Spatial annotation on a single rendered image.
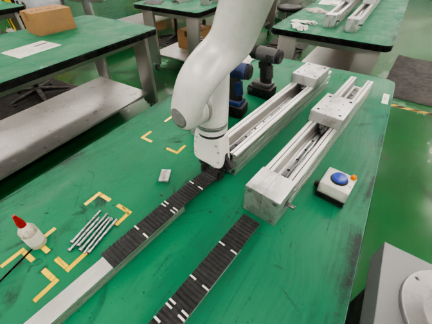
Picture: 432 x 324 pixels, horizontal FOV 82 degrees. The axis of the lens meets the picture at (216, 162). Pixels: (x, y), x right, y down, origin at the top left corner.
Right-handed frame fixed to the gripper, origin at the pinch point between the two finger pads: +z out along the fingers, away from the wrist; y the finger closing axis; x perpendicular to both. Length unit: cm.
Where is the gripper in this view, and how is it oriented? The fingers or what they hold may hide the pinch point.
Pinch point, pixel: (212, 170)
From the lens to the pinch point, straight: 77.0
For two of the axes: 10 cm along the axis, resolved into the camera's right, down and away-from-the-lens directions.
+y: 7.8, 4.2, -4.6
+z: 0.0, 7.4, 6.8
